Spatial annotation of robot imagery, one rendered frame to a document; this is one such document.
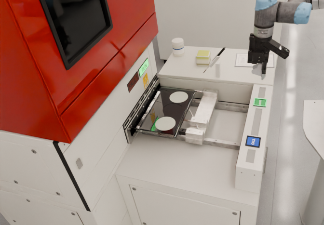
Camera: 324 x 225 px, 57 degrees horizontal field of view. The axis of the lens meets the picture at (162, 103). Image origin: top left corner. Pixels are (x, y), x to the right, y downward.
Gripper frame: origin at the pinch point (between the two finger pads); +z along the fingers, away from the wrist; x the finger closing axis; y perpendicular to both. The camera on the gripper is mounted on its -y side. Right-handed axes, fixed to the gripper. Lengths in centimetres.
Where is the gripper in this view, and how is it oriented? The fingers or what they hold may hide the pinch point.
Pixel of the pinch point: (264, 77)
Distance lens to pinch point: 138.4
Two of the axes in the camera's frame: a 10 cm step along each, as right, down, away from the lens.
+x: -3.4, 6.1, -7.1
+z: 1.3, 7.8, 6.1
